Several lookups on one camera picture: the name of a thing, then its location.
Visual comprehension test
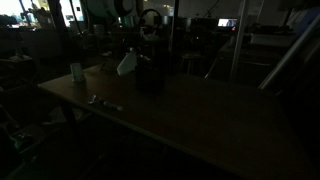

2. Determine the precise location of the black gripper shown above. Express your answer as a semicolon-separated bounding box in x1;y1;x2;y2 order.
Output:
134;30;162;62

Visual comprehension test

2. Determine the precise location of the white towel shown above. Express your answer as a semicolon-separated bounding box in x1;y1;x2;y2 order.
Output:
116;49;139;77

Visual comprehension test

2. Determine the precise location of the black basket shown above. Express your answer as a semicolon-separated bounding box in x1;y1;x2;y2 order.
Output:
134;57;165;93

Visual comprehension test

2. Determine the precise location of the round stool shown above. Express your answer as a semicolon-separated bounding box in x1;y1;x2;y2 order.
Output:
179;52;205;76

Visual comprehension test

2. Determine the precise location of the small metal object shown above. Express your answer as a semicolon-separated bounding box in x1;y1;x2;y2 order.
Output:
102;100;125;112

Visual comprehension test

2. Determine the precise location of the white cup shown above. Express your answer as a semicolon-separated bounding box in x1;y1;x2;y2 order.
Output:
69;62;87;84

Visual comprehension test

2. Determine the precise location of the lit computer monitor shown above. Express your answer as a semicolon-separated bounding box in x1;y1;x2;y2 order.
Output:
217;17;239;29

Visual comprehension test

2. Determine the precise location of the vertical metal pole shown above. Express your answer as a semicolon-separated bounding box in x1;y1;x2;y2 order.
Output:
229;0;250;83

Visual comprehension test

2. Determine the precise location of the diagonal metal pole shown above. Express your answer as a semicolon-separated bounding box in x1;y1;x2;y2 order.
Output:
257;14;320;91

